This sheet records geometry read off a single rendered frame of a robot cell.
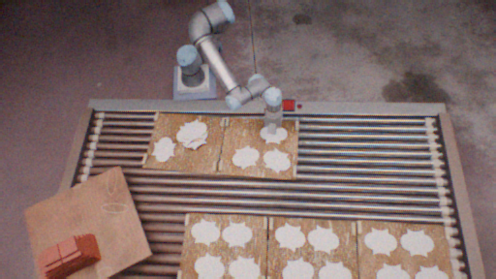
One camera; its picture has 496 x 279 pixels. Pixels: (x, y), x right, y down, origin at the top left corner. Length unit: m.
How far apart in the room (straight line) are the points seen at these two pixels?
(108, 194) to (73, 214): 0.18
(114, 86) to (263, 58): 1.42
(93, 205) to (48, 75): 2.29
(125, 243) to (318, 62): 2.38
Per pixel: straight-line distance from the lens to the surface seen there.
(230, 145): 1.97
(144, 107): 2.24
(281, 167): 1.90
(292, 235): 1.80
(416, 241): 1.91
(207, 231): 1.83
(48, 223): 2.03
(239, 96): 1.65
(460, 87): 3.62
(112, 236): 1.86
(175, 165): 1.99
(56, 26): 4.42
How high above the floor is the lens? 2.71
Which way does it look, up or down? 64 degrees down
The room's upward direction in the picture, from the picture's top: 10 degrees counter-clockwise
